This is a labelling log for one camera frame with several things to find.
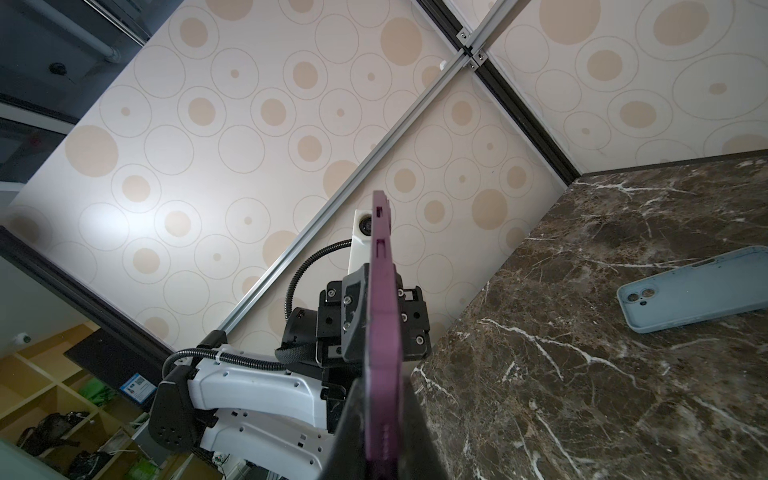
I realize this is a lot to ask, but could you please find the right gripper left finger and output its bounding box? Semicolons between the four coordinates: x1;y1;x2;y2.
319;379;366;480

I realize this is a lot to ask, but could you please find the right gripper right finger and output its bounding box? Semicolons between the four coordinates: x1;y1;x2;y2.
398;379;448;480

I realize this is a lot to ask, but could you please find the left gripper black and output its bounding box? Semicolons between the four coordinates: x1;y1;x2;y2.
275;263;432;366

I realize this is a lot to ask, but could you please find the black phone purple edge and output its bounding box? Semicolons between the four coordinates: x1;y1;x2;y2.
364;191;403;479

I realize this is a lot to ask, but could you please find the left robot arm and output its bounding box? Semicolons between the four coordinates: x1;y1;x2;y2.
149;256;445;479

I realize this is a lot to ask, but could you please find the light blue case far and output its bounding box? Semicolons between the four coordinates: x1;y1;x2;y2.
616;246;767;334

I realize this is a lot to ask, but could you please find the wooden shelf outside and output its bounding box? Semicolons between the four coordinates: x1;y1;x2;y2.
0;320;199;480

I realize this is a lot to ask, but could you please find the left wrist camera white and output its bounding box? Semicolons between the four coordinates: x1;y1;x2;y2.
347;209;376;274

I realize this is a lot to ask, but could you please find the left slanted aluminium rail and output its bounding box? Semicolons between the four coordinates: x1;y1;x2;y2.
218;0;528;334

